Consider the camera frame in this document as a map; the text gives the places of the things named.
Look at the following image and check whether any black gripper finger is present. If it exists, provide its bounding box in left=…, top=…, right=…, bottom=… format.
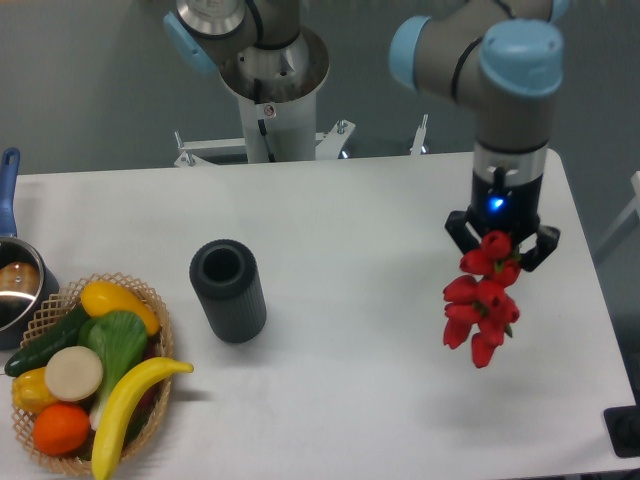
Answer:
left=519, top=225, right=561, bottom=272
left=445, top=210, right=484, bottom=254

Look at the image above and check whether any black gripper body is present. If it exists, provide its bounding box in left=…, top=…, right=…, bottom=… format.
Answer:
left=467, top=174, right=542, bottom=237

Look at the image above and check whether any red tulip bouquet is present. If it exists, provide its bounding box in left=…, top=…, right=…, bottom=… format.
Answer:
left=443, top=230, right=521, bottom=369

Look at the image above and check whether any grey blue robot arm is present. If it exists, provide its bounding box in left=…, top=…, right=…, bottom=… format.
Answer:
left=163, top=1, right=567, bottom=271

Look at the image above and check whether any black device at table edge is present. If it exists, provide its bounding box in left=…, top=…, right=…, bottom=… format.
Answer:
left=603, top=405, right=639, bottom=458

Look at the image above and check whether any dark grey ribbed vase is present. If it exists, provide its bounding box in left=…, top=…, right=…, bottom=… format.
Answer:
left=189, top=239, right=267, bottom=344

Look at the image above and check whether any green bok choy toy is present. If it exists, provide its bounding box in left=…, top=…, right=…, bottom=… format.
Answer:
left=78, top=310, right=147, bottom=431

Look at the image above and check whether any yellow squash toy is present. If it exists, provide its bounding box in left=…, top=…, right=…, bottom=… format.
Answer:
left=80, top=281, right=160, bottom=337

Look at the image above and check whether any yellow plastic banana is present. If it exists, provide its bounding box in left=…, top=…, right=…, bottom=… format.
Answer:
left=91, top=357, right=194, bottom=480

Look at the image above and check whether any beige round disc toy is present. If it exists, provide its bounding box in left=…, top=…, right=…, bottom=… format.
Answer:
left=44, top=346, right=103, bottom=402

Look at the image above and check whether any woven wicker basket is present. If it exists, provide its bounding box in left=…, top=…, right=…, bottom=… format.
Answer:
left=12, top=272, right=174, bottom=476

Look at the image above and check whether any dark green cucumber toy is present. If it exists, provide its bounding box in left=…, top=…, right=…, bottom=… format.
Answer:
left=4, top=306, right=90, bottom=377

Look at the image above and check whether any orange plastic fruit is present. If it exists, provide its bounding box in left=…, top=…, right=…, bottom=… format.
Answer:
left=32, top=403, right=90, bottom=456

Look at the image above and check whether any yellow bell pepper toy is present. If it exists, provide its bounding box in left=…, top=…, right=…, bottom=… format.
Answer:
left=12, top=367, right=59, bottom=414

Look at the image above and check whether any white frame at right edge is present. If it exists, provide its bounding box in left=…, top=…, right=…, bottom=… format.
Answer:
left=593, top=171, right=639, bottom=264

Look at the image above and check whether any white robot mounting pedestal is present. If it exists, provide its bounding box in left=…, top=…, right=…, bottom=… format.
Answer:
left=181, top=42, right=355, bottom=163

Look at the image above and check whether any blue handled saucepan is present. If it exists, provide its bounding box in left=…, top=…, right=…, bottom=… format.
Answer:
left=1, top=147, right=59, bottom=351

